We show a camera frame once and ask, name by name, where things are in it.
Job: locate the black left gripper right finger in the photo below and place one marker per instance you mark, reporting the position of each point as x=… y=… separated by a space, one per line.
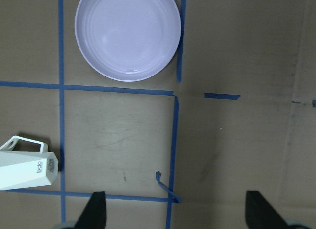
x=261 y=215

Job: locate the lavender round plate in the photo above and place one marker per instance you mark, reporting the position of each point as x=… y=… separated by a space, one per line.
x=127 y=40

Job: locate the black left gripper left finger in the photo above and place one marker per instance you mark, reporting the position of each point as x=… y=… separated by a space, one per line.
x=94 y=216

